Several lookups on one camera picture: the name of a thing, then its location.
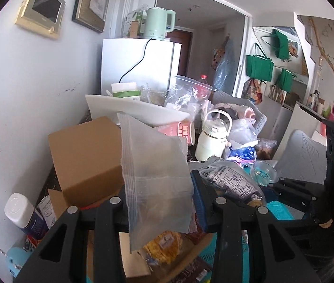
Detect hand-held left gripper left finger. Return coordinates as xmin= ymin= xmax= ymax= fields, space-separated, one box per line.
xmin=13 ymin=190 xmax=132 ymax=283

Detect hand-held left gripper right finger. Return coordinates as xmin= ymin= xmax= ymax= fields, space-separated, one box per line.
xmin=191 ymin=169 xmax=322 ymax=283

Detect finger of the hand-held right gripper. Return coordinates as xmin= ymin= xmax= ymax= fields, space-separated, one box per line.
xmin=275 ymin=189 xmax=321 ymax=217
xmin=267 ymin=178 xmax=325 ymax=193

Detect silver grey printed packet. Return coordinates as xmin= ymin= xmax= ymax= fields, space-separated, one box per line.
xmin=198 ymin=159 xmax=266 ymax=208

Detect clear zip bag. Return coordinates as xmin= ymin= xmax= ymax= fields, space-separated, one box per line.
xmin=117 ymin=112 xmax=195 ymax=253

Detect clear packet of yellow waffles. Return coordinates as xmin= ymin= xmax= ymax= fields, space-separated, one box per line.
xmin=142 ymin=231 xmax=186 ymax=266

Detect brown cardboard box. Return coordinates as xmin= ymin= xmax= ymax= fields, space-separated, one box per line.
xmin=48 ymin=116 xmax=215 ymax=283

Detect teal tablecloth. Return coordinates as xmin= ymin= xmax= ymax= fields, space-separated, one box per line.
xmin=198 ymin=202 xmax=295 ymax=283

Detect grey leaf pattern chair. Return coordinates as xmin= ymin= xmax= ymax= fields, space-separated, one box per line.
xmin=273 ymin=130 xmax=329 ymax=184

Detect clear drinking glass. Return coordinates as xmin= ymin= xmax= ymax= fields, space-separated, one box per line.
xmin=250 ymin=161 xmax=277 ymax=187

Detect brown snack bag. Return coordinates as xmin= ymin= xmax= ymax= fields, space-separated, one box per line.
xmin=257 ymin=138 xmax=279 ymax=160

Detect blue snack packet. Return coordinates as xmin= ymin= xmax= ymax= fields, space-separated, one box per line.
xmin=229 ymin=146 xmax=258 ymax=163

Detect grey chair back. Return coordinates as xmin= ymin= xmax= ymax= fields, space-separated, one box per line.
xmin=211 ymin=90 xmax=270 ymax=137

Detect dark brown snack packet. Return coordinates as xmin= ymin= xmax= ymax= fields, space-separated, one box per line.
xmin=167 ymin=256 xmax=212 ymax=283

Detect crumpled clear plastic bag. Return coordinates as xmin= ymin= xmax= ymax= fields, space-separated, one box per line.
xmin=229 ymin=118 xmax=259 ymax=146

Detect pink paper cup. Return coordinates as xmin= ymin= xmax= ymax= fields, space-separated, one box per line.
xmin=155 ymin=120 xmax=196 ymax=146

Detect white capped blue bottle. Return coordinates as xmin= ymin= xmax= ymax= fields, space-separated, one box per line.
xmin=4 ymin=193 xmax=50 ymax=240

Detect pink doll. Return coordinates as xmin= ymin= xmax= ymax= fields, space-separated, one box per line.
xmin=214 ymin=103 xmax=258 ymax=122

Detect light blue plastic item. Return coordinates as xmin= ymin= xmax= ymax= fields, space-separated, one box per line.
xmin=0 ymin=246 xmax=32 ymax=278

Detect patterned cloth bag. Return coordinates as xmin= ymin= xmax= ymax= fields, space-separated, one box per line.
xmin=242 ymin=78 xmax=264 ymax=106

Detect bamboo stick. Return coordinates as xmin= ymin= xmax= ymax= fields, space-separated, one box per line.
xmin=311 ymin=18 xmax=334 ymax=95

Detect large clear storage bag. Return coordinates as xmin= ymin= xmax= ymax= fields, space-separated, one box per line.
xmin=164 ymin=75 xmax=217 ymax=113

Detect red label cola bottle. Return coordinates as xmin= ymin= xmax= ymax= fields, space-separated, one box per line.
xmin=195 ymin=75 xmax=212 ymax=101

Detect large green tote bag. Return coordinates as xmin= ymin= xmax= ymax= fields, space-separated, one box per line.
xmin=246 ymin=43 xmax=274 ymax=82

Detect white green box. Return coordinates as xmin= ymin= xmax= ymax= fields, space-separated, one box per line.
xmin=111 ymin=82 xmax=142 ymax=101

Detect hanging clear plastic bag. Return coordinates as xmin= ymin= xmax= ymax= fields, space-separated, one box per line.
xmin=213 ymin=37 xmax=236 ymax=91

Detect white fridge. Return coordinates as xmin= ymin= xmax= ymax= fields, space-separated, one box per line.
xmin=101 ymin=38 xmax=182 ymax=96

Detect pale green electric kettle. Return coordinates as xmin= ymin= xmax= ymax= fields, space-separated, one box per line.
xmin=145 ymin=7 xmax=176 ymax=40

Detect white jug with handle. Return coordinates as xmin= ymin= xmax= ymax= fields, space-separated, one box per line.
xmin=196 ymin=110 xmax=232 ymax=162

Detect white wall shelf unit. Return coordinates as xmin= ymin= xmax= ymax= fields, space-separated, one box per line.
xmin=293 ymin=12 xmax=317 ymax=81

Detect black power cable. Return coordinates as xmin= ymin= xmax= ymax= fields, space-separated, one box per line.
xmin=118 ymin=39 xmax=153 ymax=83

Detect framed wall picture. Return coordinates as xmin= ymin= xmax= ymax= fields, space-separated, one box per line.
xmin=72 ymin=0 xmax=114 ymax=34

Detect beige wall intercom panel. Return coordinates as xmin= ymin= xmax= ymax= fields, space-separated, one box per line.
xmin=14 ymin=0 xmax=66 ymax=39

